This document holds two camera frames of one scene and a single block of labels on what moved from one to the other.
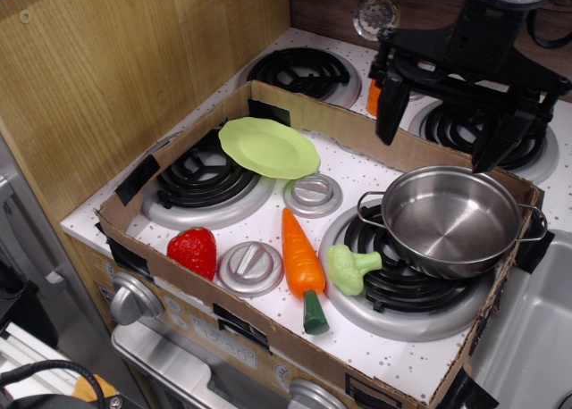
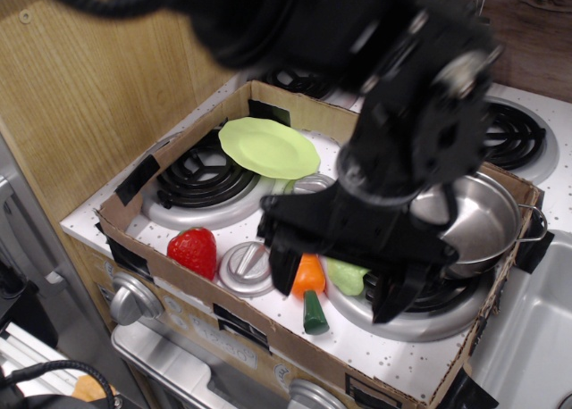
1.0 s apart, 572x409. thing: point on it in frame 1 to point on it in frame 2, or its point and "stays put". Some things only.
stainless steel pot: [452, 221] stays put
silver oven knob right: [303, 394] stays put
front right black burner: [399, 303] stays put
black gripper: [470, 65] to [402, 239]
